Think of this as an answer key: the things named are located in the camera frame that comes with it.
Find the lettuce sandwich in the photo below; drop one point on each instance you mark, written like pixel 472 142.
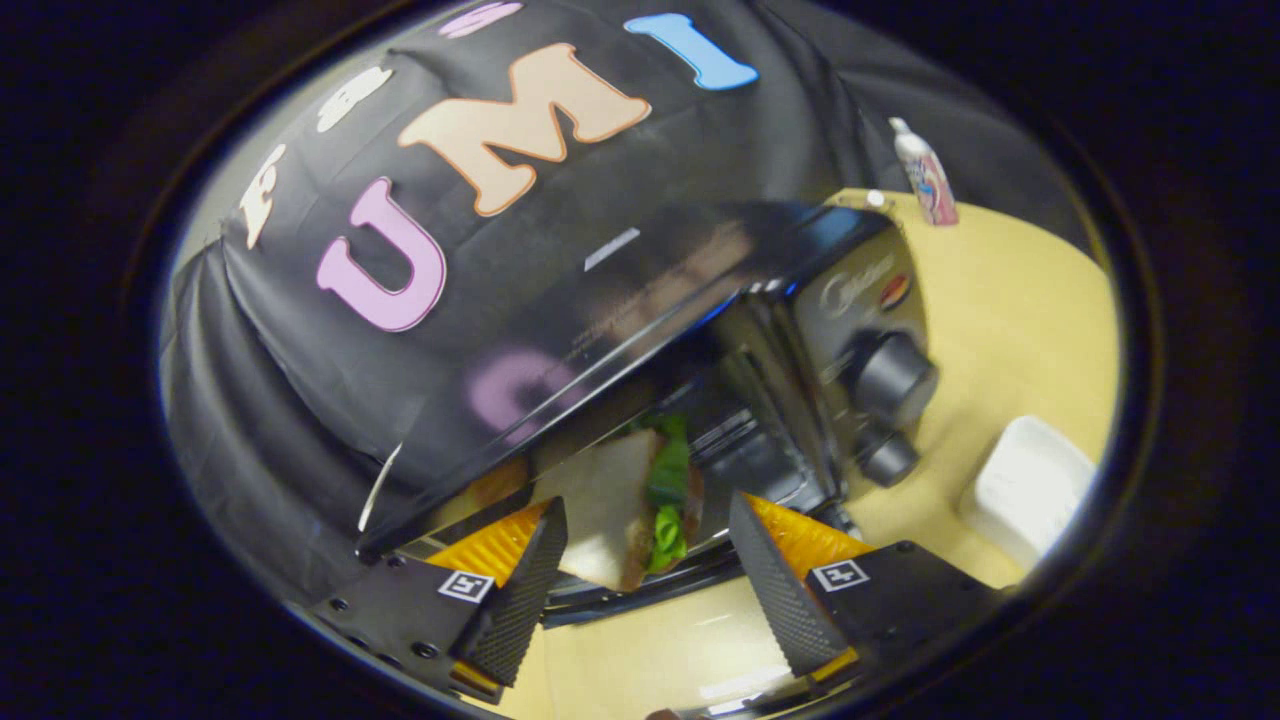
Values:
pixel 605 500

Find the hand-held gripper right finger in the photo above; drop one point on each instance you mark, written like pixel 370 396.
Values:
pixel 775 590

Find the black toaster oven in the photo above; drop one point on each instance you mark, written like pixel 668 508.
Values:
pixel 640 300

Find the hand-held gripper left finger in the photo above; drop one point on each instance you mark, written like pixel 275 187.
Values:
pixel 525 600

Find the white spray bottle pink label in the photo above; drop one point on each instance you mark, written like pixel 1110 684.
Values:
pixel 925 175

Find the white rectangular tray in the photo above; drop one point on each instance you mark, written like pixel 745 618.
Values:
pixel 1030 490

